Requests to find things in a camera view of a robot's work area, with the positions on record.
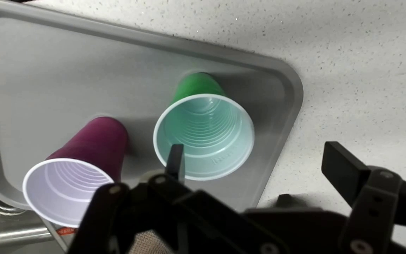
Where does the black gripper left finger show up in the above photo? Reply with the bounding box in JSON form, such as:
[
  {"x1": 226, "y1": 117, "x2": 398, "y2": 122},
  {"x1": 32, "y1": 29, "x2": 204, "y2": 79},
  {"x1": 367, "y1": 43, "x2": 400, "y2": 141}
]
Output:
[{"x1": 68, "y1": 142, "x2": 280, "y2": 254}]

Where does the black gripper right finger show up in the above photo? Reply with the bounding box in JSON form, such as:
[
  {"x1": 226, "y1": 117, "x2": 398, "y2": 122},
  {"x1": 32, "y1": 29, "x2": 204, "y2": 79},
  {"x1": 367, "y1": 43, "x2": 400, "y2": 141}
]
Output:
[{"x1": 322, "y1": 139, "x2": 406, "y2": 254}]

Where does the green plastic cup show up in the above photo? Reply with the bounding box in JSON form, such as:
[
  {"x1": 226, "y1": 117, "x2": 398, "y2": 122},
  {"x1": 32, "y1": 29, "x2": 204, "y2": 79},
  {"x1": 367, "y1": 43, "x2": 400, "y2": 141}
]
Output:
[{"x1": 153, "y1": 70, "x2": 257, "y2": 182}]

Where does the purple plastic cup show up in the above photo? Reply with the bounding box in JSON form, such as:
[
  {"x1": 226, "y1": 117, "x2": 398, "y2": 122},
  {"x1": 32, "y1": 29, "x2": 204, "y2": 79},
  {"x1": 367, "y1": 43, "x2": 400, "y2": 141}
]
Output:
[{"x1": 22, "y1": 115, "x2": 130, "y2": 230}]

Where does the grey plastic tray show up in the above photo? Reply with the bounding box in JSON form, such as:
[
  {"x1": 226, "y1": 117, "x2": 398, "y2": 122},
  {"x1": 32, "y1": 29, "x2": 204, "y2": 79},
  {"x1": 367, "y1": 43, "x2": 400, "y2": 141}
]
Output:
[{"x1": 0, "y1": 0, "x2": 305, "y2": 213}]

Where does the stainless steel double sink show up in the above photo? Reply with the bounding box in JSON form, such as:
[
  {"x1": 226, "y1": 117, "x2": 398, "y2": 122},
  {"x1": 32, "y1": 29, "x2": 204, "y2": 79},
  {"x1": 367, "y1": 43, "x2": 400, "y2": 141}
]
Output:
[{"x1": 0, "y1": 159, "x2": 71, "y2": 254}]

